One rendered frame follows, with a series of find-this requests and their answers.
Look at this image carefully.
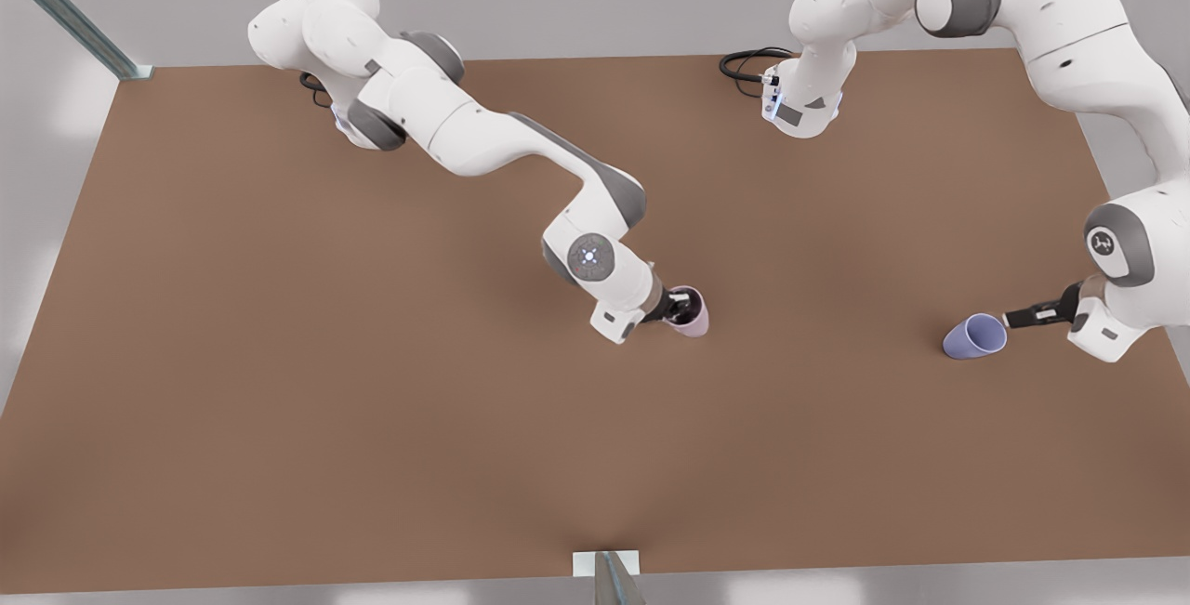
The pink cup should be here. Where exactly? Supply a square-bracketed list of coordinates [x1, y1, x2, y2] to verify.
[667, 285, 710, 338]

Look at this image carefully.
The purple cup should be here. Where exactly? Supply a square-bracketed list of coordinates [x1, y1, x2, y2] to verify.
[943, 312, 1009, 362]

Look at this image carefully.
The silver frame post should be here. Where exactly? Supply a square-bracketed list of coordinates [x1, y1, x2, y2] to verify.
[573, 549, 648, 605]
[0, 0, 154, 82]

